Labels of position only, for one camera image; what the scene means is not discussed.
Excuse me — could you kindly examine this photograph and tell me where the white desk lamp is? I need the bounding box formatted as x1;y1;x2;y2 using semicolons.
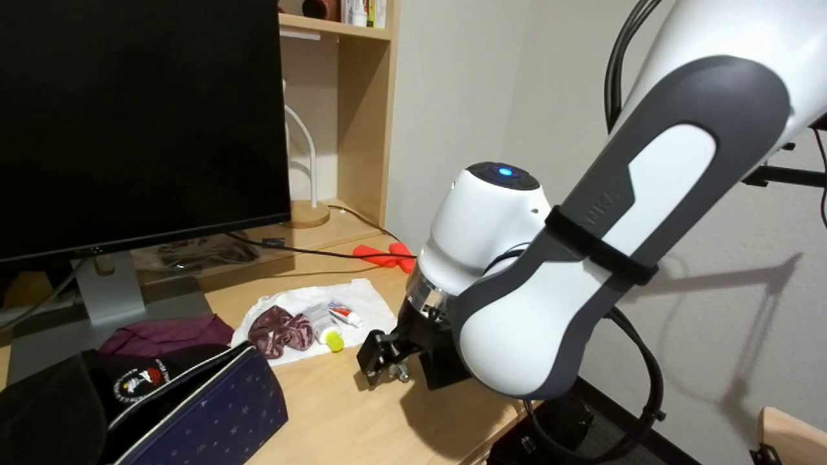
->
282;81;334;231

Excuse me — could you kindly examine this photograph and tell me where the light wooden board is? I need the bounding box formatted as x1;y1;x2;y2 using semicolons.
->
758;405;827;465

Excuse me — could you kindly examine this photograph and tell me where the wooden shelf unit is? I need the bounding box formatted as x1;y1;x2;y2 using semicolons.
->
276;0;400;227

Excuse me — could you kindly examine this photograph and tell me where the silver monitor stand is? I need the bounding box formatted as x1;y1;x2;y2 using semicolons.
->
0;249;214;385

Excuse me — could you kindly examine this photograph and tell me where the black computer monitor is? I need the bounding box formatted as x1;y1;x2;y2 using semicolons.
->
0;0;294;266

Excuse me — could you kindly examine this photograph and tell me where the black desk cable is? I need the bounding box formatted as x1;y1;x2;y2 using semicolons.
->
224;231;408;266

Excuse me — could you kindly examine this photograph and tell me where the maroon garment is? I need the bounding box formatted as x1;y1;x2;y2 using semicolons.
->
97;312;241;360

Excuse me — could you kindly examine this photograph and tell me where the thin black lamp cable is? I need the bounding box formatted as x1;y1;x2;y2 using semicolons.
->
326;201;402;244

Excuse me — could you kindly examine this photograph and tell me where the maroon scrunchie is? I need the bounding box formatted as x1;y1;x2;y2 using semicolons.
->
246;302;317;362

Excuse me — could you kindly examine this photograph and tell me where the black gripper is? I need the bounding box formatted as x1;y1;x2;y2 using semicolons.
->
353;296;475;393

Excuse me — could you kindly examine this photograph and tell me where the red plastic object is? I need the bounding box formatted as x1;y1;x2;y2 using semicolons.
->
352;240;420;276

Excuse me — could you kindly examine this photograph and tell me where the white tube yellow cap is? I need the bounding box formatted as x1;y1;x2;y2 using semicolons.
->
300;312;348;356

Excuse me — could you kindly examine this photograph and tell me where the dark cord bundle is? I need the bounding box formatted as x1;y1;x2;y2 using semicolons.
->
157;235;260;272

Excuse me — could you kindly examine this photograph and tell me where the white picture box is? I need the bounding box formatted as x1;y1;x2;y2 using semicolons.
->
365;0;391;31

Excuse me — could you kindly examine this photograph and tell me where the small red white tube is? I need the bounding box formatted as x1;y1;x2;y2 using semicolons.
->
327;300;361;328

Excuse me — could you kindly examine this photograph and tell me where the black floor bin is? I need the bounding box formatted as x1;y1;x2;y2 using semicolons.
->
486;395;605;465

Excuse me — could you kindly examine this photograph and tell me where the clear bag with red contents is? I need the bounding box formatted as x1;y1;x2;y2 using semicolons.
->
231;276;400;369

